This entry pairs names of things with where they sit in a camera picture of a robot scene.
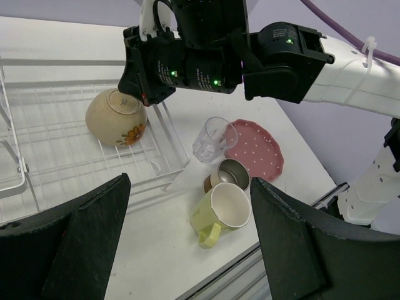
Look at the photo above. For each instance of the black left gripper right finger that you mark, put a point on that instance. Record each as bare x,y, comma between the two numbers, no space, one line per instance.
309,254

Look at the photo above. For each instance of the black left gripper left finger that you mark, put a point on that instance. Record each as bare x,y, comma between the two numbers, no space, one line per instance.
67,251

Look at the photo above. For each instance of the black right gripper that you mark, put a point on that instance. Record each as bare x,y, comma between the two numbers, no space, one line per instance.
138,79

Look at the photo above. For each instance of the beige bowl with flower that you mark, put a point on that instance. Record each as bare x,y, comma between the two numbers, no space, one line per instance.
116,119

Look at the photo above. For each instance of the yellow-green mug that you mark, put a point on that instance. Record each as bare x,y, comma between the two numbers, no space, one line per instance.
224,208

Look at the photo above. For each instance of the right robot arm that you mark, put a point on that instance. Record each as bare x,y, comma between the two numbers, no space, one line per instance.
214,51

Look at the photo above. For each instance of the clear drinking glass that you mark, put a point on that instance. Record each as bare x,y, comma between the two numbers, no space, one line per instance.
215,138

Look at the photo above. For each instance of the small steel cup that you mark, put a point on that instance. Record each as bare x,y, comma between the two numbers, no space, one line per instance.
228,171

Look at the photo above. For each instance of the pink dotted plate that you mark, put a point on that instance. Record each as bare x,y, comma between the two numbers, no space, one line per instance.
255,149

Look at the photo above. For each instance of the aluminium rail frame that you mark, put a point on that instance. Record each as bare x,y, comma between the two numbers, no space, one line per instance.
232,269

